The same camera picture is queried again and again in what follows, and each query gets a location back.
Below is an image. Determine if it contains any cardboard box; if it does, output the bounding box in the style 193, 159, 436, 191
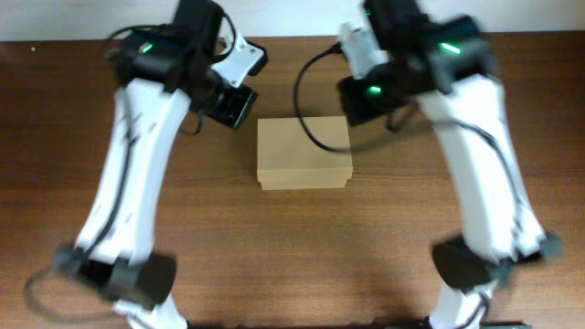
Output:
257, 118, 354, 191

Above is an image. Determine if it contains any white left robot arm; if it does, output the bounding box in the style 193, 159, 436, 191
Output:
52, 1, 268, 328

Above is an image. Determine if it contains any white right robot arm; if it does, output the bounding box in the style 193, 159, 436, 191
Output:
338, 1, 563, 328

